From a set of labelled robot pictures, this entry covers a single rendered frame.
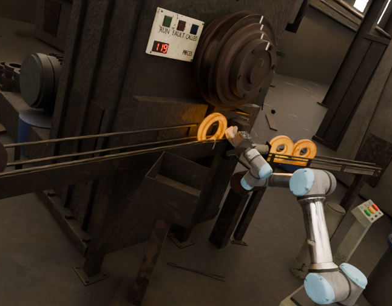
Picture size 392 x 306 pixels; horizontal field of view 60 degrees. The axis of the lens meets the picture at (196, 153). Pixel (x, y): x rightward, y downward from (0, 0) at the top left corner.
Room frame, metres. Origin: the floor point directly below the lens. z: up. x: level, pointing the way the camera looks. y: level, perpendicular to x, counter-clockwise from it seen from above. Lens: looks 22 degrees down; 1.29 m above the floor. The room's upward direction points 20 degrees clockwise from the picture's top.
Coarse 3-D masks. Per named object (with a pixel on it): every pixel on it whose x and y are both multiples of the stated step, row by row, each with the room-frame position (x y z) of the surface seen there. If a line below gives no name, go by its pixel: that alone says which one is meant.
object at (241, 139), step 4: (240, 132) 1.73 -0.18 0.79; (244, 132) 1.74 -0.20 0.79; (236, 136) 1.73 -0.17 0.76; (240, 136) 1.71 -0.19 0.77; (244, 136) 1.71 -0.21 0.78; (248, 136) 1.75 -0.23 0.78; (236, 140) 1.72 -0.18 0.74; (240, 140) 1.70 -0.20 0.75; (244, 140) 1.71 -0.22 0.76; (248, 140) 1.72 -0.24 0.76; (232, 144) 1.72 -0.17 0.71; (236, 144) 1.72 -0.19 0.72; (240, 144) 1.72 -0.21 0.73; (244, 144) 1.71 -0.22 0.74; (248, 144) 1.69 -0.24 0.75; (252, 144) 1.68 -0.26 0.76; (244, 148) 1.70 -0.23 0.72; (248, 148) 1.68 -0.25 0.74; (252, 148) 1.70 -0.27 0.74; (244, 152) 1.67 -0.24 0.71; (244, 156) 1.68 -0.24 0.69
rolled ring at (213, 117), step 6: (210, 114) 1.69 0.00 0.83; (216, 114) 1.69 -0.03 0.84; (204, 120) 1.65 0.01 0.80; (210, 120) 1.65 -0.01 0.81; (216, 120) 1.69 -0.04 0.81; (222, 120) 1.72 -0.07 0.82; (204, 126) 1.63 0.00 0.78; (222, 126) 1.75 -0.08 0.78; (198, 132) 1.64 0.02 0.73; (204, 132) 1.64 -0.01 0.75; (216, 132) 1.76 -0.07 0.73; (222, 132) 1.75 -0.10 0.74; (198, 138) 1.65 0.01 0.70; (204, 138) 1.66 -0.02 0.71; (210, 138) 1.73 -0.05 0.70; (216, 138) 1.73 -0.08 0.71
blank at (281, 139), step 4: (280, 136) 1.98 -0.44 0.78; (284, 136) 1.98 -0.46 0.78; (272, 140) 1.96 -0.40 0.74; (276, 140) 1.95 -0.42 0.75; (280, 140) 1.96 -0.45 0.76; (284, 140) 1.96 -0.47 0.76; (288, 140) 1.97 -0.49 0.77; (272, 144) 1.95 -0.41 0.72; (276, 144) 1.95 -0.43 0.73; (288, 144) 1.98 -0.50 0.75; (292, 144) 1.98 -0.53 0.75; (272, 148) 1.95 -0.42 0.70; (276, 148) 1.96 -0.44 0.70; (288, 148) 1.98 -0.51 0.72; (292, 148) 1.99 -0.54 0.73; (276, 152) 1.96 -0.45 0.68; (280, 152) 1.99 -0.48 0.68; (284, 152) 1.98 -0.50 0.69; (288, 152) 1.98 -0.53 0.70; (280, 156) 1.97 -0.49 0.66; (280, 160) 1.98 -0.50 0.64
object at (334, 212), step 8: (328, 208) 1.83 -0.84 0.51; (336, 208) 1.84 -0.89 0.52; (328, 216) 1.81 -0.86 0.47; (336, 216) 1.80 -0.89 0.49; (328, 224) 1.81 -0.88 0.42; (336, 224) 1.81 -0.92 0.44; (328, 232) 1.80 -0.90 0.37; (304, 248) 1.84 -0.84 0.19; (296, 256) 1.87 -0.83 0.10; (304, 256) 1.82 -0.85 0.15; (296, 264) 1.83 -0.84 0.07; (304, 264) 1.81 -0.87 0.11; (296, 272) 1.81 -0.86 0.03; (304, 272) 1.80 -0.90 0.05
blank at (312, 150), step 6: (294, 144) 2.01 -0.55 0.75; (300, 144) 2.00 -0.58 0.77; (306, 144) 2.01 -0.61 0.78; (312, 144) 2.02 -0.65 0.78; (294, 150) 1.99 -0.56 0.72; (300, 150) 2.00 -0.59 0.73; (312, 150) 2.03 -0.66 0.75; (300, 156) 2.01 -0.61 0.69; (306, 156) 2.02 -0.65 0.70; (312, 156) 2.03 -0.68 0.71; (300, 162) 2.02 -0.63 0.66
